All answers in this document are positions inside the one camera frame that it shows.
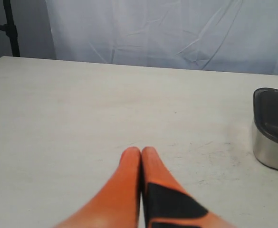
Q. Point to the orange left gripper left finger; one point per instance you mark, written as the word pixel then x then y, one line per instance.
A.
pixel 117 204

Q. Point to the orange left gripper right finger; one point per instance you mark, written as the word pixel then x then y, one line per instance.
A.
pixel 167 204

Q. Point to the dark transparent lunch box lid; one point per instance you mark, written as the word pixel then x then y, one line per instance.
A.
pixel 265 105

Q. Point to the stainless steel lunch box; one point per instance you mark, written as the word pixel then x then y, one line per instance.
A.
pixel 269 152

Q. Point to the blue wrinkled backdrop cloth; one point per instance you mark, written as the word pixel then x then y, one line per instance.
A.
pixel 218 35

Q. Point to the black backdrop stand pole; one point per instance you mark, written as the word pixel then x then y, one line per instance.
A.
pixel 10 28

